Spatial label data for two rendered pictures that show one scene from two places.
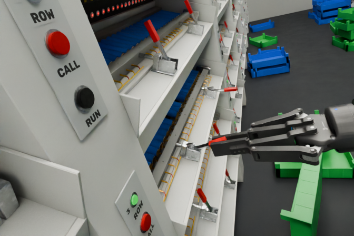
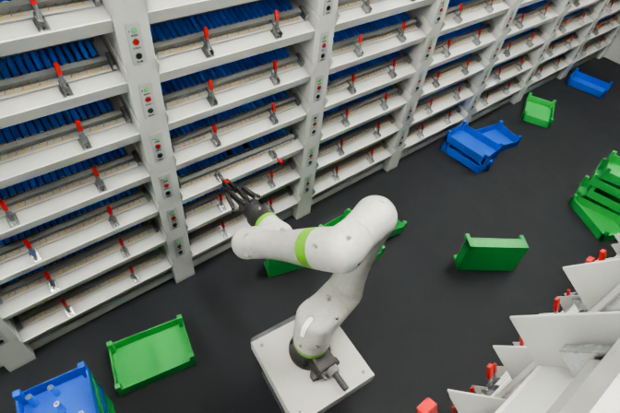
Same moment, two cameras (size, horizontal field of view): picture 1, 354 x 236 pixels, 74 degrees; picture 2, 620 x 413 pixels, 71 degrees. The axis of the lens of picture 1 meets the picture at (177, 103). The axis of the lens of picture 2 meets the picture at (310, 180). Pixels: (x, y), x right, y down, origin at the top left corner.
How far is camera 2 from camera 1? 1.44 m
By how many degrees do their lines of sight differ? 28
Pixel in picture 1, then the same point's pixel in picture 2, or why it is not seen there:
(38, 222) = (142, 170)
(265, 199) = not seen: hidden behind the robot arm
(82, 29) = (167, 141)
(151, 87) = (199, 148)
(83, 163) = (154, 166)
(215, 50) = (304, 128)
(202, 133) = (237, 172)
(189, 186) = (203, 188)
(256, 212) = not seen: hidden behind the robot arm
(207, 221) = (218, 209)
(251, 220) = not seen: hidden behind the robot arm
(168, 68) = (215, 144)
